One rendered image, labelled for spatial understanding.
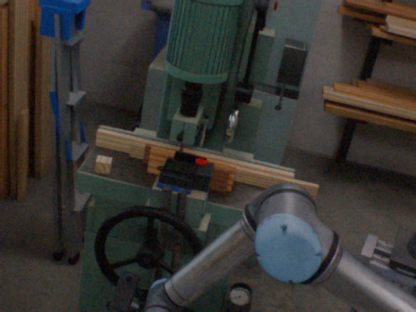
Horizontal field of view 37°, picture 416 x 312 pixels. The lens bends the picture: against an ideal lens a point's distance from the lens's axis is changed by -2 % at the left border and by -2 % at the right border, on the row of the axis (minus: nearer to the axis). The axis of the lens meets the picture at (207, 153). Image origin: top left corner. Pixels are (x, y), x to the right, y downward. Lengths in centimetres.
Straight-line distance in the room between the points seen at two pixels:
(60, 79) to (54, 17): 24
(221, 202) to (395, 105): 220
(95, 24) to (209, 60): 268
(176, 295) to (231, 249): 17
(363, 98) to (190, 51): 221
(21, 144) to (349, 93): 186
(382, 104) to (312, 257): 269
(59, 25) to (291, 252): 157
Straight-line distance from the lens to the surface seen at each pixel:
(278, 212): 114
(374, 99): 376
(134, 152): 188
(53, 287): 277
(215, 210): 174
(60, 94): 253
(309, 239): 110
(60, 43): 247
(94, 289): 199
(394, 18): 362
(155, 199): 164
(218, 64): 168
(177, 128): 177
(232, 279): 193
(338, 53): 412
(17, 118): 314
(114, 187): 177
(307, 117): 426
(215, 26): 163
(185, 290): 138
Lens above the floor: 178
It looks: 26 degrees down
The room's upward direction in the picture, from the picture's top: 11 degrees clockwise
